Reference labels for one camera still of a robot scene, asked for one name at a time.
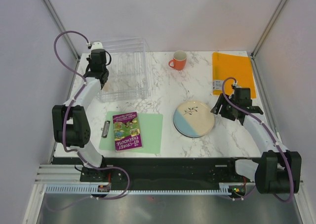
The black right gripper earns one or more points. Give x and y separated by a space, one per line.
221 100

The blue white floral plate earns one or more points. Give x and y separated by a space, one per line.
193 119

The cream green plate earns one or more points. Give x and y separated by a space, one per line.
107 87

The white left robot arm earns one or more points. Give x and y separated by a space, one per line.
70 123

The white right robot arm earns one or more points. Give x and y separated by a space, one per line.
278 170

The orange plastic folder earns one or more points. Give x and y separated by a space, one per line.
239 67

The orange ceramic mug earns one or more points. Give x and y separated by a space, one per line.
179 60

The purple treehouse book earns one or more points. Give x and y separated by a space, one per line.
127 134

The green clipboard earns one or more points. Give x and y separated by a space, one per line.
150 130

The clear wire dish rack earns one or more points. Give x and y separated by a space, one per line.
128 70

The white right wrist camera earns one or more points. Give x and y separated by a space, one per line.
235 85

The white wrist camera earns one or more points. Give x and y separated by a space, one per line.
235 85
94 45

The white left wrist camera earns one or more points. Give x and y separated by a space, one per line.
94 45

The right aluminium frame post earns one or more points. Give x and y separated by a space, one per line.
273 19

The aluminium frame post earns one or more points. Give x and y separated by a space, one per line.
273 19
58 23

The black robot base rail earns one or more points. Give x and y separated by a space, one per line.
165 173

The white slotted cable duct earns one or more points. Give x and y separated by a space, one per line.
99 190

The left aluminium frame post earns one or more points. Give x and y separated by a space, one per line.
58 23

